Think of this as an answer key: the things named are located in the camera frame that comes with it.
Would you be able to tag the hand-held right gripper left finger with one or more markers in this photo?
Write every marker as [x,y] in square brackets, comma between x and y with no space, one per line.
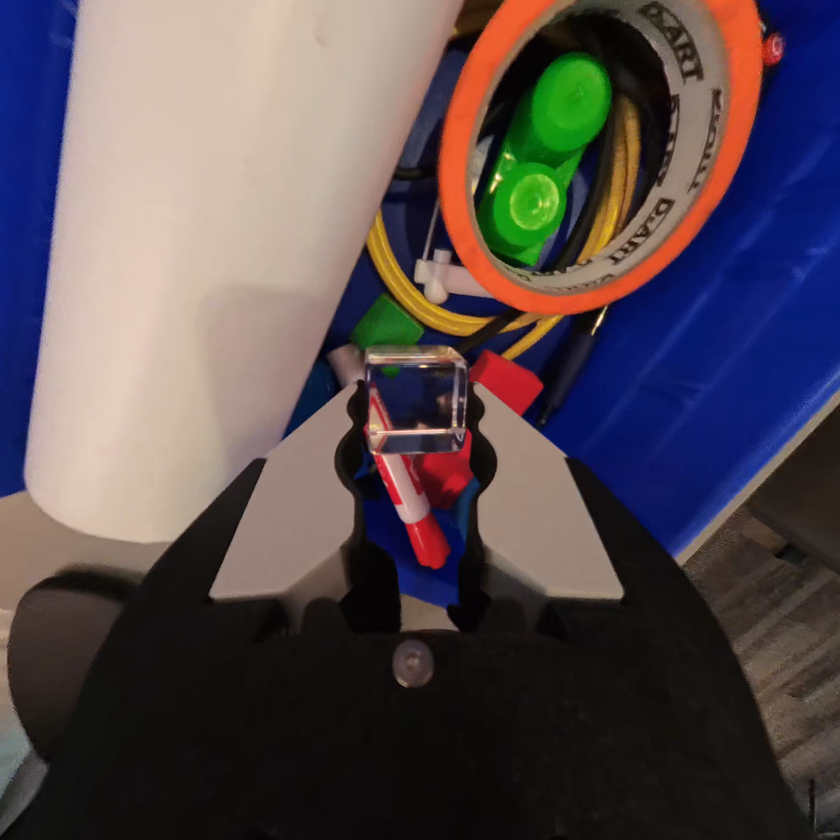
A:
[289,518]

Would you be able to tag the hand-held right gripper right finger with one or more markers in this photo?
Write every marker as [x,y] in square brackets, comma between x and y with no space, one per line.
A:
[544,525]

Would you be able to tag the clear acrylic cube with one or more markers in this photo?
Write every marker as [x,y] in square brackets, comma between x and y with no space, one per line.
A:
[417,400]

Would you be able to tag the blue plastic bin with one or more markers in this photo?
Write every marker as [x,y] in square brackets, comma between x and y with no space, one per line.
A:
[722,361]

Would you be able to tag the red block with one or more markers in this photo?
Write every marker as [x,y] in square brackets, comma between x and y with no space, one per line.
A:
[446,476]
[505,380]

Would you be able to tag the red marker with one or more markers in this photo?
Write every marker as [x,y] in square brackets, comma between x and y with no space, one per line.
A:
[420,518]

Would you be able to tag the dark blue pen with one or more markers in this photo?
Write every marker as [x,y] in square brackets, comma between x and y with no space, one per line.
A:
[571,367]

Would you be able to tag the small white plastic piece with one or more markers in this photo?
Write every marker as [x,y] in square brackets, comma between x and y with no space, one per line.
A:
[346,367]

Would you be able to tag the green block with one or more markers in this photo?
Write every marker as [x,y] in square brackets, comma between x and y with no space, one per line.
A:
[387,328]

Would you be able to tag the white plastic clip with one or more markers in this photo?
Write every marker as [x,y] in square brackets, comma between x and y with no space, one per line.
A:
[446,275]

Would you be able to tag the white cardboard tube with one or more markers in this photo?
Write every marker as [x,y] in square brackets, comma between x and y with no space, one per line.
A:
[197,262]

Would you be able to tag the green plastic part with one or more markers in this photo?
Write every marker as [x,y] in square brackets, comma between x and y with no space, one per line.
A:
[564,105]

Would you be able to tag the orange tape roll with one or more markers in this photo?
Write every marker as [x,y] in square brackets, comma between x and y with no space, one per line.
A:
[735,131]

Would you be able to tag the small red cap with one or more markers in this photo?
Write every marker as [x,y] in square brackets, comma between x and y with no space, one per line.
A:
[774,49]

